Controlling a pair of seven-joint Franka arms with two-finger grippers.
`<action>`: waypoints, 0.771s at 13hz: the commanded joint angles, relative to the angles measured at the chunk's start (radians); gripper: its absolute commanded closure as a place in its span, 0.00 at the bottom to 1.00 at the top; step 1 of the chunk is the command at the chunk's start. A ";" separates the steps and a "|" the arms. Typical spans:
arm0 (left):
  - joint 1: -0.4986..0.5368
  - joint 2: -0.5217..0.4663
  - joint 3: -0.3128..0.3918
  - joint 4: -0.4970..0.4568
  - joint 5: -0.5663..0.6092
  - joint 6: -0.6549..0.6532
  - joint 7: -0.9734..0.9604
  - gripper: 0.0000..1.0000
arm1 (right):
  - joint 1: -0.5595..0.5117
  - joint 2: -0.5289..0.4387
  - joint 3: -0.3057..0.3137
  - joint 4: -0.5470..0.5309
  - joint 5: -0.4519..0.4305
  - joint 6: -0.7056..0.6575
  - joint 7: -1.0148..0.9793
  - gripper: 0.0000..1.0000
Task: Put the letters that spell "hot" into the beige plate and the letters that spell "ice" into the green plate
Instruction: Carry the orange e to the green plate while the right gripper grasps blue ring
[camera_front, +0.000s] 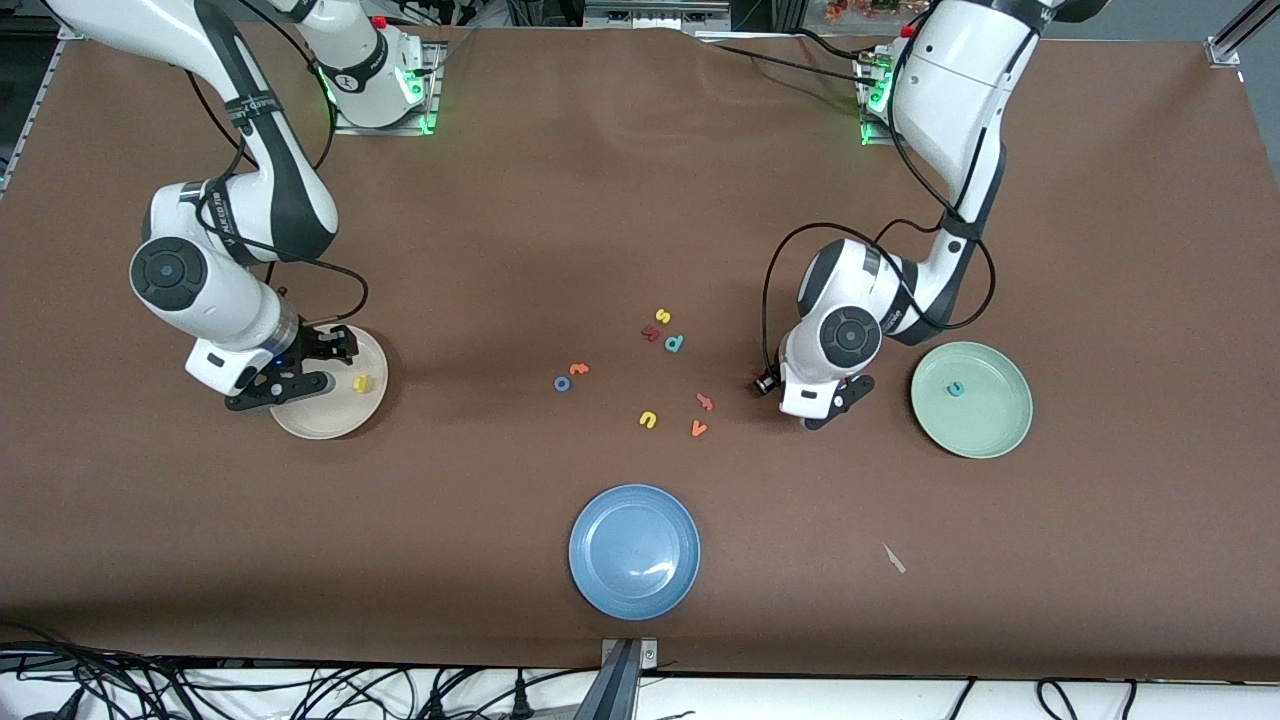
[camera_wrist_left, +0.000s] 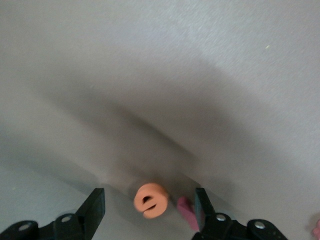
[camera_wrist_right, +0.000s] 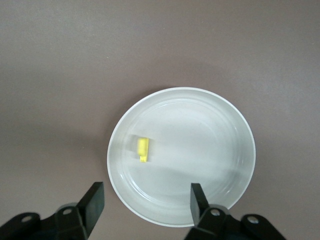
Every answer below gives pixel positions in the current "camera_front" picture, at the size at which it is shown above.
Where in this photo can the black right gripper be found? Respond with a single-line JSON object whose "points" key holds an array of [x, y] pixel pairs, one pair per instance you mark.
{"points": [[322, 344]]}

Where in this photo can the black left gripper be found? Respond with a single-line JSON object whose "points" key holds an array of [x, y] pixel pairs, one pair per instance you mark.
{"points": [[770, 387]]}

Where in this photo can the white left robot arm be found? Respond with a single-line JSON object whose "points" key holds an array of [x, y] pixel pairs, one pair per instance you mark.
{"points": [[940, 90]]}

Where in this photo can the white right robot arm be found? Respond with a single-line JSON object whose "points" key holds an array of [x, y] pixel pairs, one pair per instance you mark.
{"points": [[215, 290]]}

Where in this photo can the beige round plate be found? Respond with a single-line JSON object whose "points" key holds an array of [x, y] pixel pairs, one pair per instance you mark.
{"points": [[335, 415]]}

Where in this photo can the white paper scrap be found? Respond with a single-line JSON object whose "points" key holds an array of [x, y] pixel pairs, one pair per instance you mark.
{"points": [[894, 558]]}

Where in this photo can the blue round plate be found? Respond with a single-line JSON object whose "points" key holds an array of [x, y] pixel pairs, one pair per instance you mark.
{"points": [[634, 552]]}

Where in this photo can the green round plate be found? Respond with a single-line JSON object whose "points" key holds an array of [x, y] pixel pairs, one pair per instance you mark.
{"points": [[990, 425]]}

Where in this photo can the brown table cover sheet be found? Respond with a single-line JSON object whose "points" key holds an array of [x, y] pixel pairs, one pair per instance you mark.
{"points": [[600, 200]]}

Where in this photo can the grey metal box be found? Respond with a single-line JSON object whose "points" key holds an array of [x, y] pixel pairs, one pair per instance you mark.
{"points": [[655, 12]]}

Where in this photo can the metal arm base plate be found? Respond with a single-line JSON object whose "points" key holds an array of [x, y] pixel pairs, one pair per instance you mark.
{"points": [[868, 138], [345, 125]]}

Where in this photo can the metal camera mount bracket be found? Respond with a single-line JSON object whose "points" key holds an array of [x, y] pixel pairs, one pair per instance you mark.
{"points": [[622, 680]]}

